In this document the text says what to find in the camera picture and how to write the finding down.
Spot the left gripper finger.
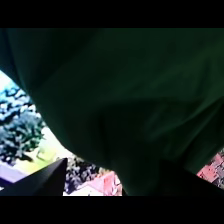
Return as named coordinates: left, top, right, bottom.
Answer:
left=0, top=157, right=69, bottom=197

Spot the dark green shirt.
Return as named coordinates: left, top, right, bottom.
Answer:
left=0, top=28, right=224, bottom=197

